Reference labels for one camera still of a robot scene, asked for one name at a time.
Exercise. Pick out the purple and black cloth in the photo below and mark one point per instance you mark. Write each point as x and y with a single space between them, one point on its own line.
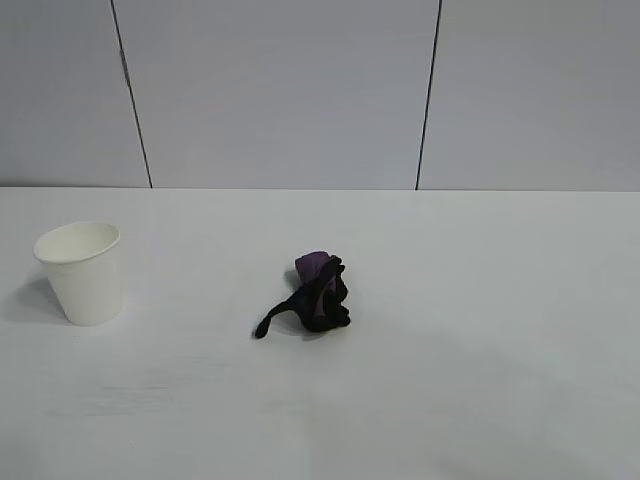
320 315

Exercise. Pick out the white paper cup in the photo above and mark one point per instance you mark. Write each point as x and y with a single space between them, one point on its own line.
85 285

